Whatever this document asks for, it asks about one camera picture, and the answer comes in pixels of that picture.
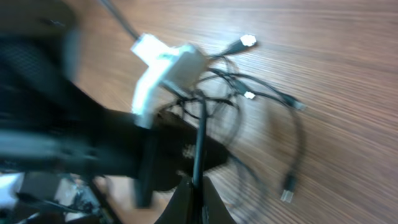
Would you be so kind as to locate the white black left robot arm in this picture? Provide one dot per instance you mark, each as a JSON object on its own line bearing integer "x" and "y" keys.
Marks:
{"x": 49, "y": 124}

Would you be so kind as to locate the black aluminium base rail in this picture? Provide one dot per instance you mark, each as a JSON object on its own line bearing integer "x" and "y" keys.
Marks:
{"x": 38, "y": 197}

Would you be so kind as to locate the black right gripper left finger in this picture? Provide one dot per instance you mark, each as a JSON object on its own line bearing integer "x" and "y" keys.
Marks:
{"x": 179, "y": 208}

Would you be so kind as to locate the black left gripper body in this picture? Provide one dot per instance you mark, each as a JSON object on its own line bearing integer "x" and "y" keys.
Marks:
{"x": 152, "y": 157}

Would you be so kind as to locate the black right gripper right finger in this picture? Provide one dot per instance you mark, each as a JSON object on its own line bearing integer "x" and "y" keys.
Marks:
{"x": 214, "y": 210}

